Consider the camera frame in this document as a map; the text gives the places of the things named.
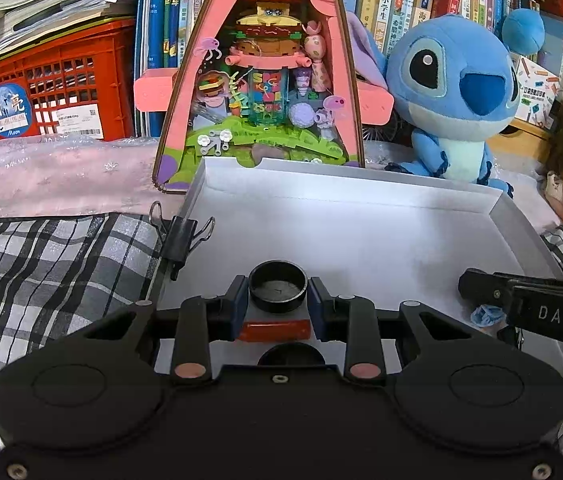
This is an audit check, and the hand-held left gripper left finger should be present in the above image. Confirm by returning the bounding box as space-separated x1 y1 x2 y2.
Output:
79 275 250 385

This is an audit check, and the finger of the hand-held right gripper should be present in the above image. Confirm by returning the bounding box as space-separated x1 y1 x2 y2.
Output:
458 268 512 311
499 326 526 353

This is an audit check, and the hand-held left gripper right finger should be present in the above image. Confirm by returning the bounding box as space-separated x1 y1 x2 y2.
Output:
308 276 477 385

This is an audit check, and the light blue plastic piece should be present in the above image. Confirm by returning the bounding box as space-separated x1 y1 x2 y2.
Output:
470 304 507 329

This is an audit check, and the orange block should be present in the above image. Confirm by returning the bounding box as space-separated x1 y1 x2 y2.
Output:
239 318 312 344

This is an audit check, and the black round cap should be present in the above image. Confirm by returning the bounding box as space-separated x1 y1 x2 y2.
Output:
248 260 309 314

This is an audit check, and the white cardboard box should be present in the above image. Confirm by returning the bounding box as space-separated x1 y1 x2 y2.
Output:
154 157 563 377

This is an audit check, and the black binder clip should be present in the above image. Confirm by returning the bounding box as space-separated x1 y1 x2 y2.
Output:
148 201 216 282

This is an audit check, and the wooden drawer box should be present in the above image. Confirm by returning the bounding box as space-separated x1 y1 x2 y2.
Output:
488 116 558 162

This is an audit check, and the black and white plaid blanket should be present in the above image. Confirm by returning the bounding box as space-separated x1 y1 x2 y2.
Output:
0 211 563 467

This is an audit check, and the blue alien plush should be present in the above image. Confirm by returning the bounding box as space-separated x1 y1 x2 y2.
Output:
345 12 523 200

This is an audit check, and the white colourful printed box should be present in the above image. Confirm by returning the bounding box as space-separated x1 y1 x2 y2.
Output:
513 55 562 122

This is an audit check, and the pink cloth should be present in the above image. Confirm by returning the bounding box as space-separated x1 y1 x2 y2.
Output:
0 134 562 235

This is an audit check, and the pink triangular brick model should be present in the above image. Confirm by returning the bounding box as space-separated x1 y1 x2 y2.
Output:
134 0 395 197

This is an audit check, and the red plastic crate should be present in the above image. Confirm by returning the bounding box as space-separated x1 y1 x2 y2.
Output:
0 16 138 145

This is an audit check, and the long row of upright books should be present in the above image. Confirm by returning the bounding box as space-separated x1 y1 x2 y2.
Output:
136 0 505 68

